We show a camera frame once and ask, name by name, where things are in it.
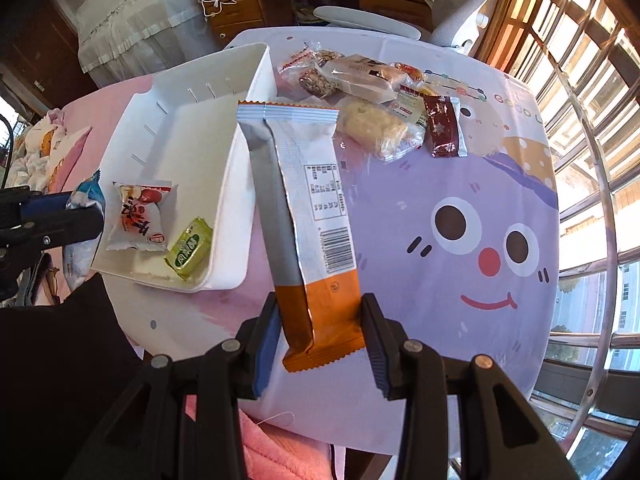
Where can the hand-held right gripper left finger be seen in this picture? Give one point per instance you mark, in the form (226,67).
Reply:
(262,355)

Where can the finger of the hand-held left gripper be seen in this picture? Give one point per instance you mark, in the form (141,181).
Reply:
(45,204)
(65,227)

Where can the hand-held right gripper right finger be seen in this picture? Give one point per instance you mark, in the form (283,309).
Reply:
(377,360)

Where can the blue white snack packet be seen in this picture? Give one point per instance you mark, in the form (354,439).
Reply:
(85,195)

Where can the orange white snack bar packet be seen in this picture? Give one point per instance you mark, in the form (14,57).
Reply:
(310,200)

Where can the white plastic bin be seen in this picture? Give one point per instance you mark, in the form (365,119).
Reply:
(200,135)

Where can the clear granola bar packet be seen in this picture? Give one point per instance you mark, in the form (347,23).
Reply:
(317,82)

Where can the clear bread ball packet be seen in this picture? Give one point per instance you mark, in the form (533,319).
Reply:
(360,80)

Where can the red white snack packet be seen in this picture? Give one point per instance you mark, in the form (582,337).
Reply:
(137,220)

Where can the pink fleece garment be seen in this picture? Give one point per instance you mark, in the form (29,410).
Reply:
(285,450)

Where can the green candy packet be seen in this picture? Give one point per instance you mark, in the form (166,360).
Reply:
(189,247)

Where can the black cloth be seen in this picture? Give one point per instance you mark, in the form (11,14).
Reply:
(55,370)

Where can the dark wooden cabinet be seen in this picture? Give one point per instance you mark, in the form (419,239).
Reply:
(40,50)

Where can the bed with white skirt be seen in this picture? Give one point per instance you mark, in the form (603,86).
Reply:
(125,15)

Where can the clear puffed rice packet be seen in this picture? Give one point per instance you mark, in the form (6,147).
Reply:
(372,127)

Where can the dark red snack packet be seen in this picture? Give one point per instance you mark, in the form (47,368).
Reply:
(442,127)

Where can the cream cracker packet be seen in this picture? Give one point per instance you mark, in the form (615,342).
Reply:
(410,107)

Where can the metal window grille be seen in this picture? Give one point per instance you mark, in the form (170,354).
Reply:
(597,210)

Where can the orange pastry packet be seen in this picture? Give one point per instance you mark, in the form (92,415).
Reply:
(407,70)

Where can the plastic bag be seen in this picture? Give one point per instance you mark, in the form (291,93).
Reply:
(305,10)

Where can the white grey office chair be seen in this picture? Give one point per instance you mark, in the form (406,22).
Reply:
(460,0)

